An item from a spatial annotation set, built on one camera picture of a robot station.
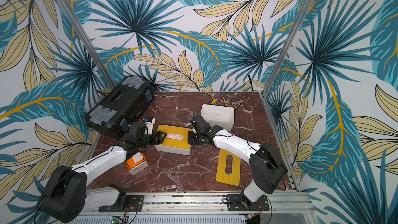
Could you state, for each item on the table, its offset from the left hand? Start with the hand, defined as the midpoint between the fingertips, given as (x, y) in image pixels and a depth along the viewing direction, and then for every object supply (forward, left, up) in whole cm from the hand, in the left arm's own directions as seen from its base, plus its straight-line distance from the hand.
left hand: (162, 136), depth 87 cm
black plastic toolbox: (+16, +25, +9) cm, 31 cm away
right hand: (-2, -15, +1) cm, 15 cm away
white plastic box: (+21, -36, -8) cm, 43 cm away
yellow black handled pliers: (+30, -48, -8) cm, 57 cm away
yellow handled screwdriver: (+33, -31, -7) cm, 45 cm away
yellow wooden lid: (-19, -40, -9) cm, 45 cm away
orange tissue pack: (-15, +10, -1) cm, 18 cm away
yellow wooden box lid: (-5, -13, +2) cm, 14 cm away
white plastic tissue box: (-6, -6, -4) cm, 10 cm away
